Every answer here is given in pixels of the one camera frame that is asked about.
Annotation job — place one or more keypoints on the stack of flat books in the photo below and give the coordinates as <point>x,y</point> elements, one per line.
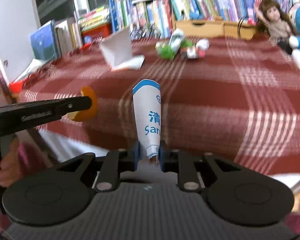
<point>94,18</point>

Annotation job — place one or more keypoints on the red white plaid tablecloth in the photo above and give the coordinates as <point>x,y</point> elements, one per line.
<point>241,101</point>

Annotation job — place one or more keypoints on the orange peel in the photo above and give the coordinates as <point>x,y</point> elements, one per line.
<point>84,107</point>

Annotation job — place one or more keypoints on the wooden drawer box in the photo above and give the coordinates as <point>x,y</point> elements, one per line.
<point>216,28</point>

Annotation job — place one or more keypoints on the red striped sleeve left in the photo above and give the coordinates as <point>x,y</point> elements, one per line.
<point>31,160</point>

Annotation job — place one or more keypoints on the brown haired doll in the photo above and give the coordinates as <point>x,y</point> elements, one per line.
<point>271,20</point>

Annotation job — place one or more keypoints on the white blue paper packet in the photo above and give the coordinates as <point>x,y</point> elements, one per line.
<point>147,112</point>

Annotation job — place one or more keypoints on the row of upright books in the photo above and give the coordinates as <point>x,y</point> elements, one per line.
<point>163,13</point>

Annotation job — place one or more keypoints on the red striped sleeve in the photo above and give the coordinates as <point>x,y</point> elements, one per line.
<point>31,160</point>
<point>293,222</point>

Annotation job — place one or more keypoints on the person left hand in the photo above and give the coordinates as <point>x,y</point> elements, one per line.
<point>9,165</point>

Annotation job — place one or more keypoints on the white open box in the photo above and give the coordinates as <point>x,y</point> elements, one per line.
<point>117,51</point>

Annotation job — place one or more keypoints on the red striped sleeve right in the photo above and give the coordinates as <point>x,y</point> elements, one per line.
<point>293,222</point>

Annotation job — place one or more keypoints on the green white trash pile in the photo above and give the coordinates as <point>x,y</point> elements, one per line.
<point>179,44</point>

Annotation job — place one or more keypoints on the books at left edge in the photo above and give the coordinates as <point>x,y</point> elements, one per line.
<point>56,39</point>

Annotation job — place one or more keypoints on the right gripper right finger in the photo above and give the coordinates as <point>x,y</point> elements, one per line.
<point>192,171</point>

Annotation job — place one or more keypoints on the red plastic basket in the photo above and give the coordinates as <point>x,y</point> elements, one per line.
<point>96,34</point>

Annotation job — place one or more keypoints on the miniature bicycle model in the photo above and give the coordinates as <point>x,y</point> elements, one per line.
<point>147,31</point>

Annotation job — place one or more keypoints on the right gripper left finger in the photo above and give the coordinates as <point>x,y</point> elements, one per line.
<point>113,164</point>

